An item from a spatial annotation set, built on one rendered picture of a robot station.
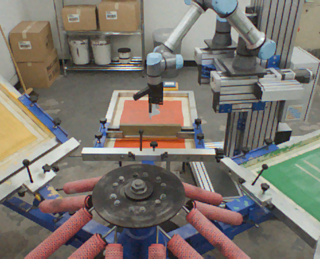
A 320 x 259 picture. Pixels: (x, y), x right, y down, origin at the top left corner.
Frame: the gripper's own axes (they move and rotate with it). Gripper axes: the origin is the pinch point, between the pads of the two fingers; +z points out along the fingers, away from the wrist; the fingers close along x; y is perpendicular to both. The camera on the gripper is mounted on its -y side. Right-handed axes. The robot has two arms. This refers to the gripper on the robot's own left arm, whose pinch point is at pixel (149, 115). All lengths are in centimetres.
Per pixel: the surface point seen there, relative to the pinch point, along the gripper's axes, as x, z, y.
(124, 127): -0.9, 7.8, -14.7
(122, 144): -4.4, 16.7, -15.5
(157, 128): -1.1, 7.8, 4.6
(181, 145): -5.6, 16.2, 18.3
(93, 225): -72, 11, -20
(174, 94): 57, 13, 16
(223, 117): 198, 110, 85
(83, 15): 324, 20, -103
